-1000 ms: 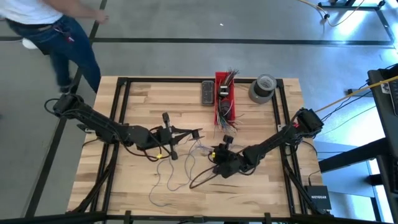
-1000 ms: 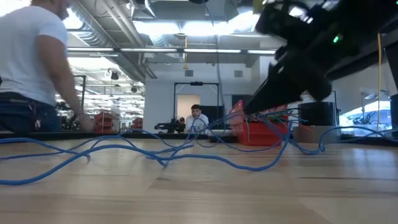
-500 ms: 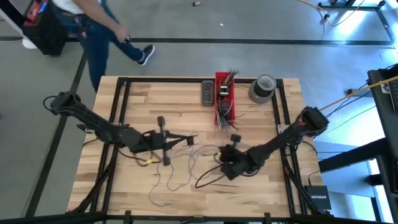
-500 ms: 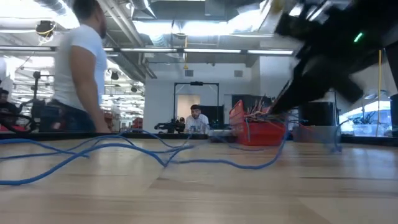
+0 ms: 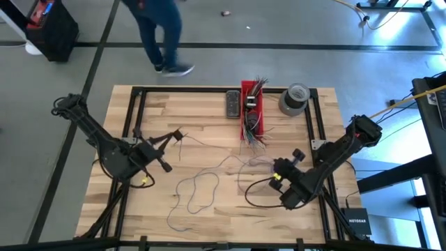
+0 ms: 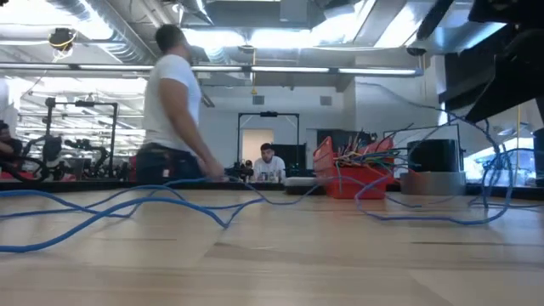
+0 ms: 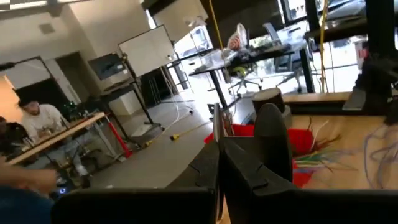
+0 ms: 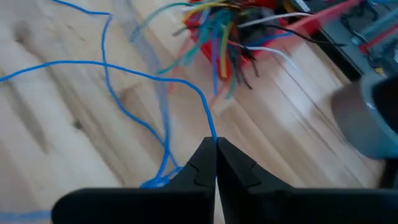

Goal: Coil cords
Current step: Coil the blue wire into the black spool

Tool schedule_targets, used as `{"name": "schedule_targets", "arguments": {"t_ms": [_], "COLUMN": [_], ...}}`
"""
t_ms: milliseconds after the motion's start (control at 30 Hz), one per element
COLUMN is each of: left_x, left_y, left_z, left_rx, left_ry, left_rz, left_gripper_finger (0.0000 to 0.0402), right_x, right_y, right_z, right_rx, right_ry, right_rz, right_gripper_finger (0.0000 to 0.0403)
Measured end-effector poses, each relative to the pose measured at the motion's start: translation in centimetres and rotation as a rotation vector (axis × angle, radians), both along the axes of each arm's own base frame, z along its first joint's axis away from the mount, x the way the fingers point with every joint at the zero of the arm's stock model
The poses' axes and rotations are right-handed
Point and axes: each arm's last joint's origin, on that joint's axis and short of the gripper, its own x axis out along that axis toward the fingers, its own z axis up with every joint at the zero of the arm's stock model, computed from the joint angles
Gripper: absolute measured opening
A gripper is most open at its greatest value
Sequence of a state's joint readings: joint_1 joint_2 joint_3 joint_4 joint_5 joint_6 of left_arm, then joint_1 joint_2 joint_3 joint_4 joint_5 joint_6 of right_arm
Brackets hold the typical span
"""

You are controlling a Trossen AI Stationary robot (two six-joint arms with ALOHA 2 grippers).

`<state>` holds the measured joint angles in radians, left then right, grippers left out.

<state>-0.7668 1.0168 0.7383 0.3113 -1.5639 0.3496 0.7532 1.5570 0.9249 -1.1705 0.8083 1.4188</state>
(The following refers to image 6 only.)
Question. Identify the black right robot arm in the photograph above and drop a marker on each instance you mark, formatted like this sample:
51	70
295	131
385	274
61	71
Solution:
510	64

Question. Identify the person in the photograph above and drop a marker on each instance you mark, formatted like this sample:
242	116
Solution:
8	146
170	106
268	163

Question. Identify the long ceiling light strip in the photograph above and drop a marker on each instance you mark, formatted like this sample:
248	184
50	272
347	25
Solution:
289	69

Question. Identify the red plastic bin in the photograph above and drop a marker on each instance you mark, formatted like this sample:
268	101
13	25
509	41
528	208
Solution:
361	183

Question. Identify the black tape roll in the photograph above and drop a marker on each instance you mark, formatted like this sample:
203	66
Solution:
433	155

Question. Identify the black bin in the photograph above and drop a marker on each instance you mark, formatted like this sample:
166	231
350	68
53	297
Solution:
540	157

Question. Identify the black frame rig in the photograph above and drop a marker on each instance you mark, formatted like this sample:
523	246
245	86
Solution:
85	103
268	114

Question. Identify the black security camera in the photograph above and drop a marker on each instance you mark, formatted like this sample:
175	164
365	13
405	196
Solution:
415	51

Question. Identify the black aluminium table frame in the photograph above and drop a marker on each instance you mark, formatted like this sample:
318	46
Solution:
42	185

